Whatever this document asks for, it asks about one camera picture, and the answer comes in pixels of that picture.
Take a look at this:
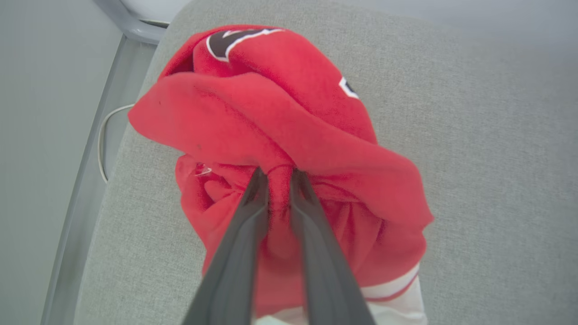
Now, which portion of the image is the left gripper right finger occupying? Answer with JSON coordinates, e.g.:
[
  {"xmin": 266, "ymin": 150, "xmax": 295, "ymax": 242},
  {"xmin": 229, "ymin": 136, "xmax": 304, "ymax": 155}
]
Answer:
[{"xmin": 289, "ymin": 170, "xmax": 376, "ymax": 325}]

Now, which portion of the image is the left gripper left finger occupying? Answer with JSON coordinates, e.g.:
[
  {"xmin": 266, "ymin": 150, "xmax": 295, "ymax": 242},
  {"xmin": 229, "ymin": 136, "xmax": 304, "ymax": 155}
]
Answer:
[{"xmin": 182, "ymin": 168, "xmax": 270, "ymax": 325}]

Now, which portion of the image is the red and white shirt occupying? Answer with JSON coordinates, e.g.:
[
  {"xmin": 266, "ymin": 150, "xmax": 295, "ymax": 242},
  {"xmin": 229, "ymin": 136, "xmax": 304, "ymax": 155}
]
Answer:
[{"xmin": 128, "ymin": 25, "xmax": 435, "ymax": 325}]

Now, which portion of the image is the grey fabric sofa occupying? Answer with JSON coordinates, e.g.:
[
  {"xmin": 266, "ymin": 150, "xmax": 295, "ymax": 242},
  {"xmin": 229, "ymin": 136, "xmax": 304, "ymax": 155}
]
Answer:
[{"xmin": 75, "ymin": 0, "xmax": 578, "ymax": 325}]

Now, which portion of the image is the thin white cable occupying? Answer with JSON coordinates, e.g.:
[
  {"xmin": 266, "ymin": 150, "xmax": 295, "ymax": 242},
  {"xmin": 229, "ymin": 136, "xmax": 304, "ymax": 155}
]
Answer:
[{"xmin": 97, "ymin": 103, "xmax": 136, "ymax": 184}]

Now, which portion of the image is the grey metal frame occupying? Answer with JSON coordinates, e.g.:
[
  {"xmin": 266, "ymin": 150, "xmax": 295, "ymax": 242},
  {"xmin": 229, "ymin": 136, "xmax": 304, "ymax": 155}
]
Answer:
[{"xmin": 41, "ymin": 0, "xmax": 168, "ymax": 325}]

